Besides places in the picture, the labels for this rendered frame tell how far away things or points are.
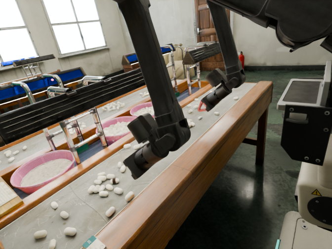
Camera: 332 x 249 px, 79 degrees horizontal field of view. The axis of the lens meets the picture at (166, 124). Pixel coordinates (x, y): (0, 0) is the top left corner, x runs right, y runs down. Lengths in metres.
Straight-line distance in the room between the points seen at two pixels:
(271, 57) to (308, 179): 4.83
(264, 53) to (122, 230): 5.15
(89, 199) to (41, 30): 5.67
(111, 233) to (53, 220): 0.24
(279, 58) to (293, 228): 4.51
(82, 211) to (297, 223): 1.03
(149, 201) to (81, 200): 0.27
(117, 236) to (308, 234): 0.94
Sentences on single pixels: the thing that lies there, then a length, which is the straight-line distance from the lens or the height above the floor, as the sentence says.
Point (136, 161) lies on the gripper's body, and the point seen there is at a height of 0.93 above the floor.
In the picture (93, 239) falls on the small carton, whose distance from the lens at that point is 0.65.
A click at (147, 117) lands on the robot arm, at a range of 0.53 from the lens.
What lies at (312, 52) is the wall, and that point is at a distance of 5.36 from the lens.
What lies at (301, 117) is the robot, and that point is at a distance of 0.60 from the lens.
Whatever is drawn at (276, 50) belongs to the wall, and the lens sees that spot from 5.42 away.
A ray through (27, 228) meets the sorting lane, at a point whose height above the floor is 0.74.
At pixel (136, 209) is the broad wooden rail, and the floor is 0.76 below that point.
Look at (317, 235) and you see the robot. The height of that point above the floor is 0.28.
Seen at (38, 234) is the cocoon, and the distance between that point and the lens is 0.79.
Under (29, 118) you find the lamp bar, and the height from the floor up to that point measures 1.08.
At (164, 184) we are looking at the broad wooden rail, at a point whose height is 0.76.
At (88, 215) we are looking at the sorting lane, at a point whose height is 0.74.
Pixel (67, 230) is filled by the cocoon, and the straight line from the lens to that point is 0.74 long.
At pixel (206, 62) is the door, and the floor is 0.21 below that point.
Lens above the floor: 1.26
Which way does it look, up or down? 26 degrees down
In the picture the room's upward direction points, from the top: 9 degrees counter-clockwise
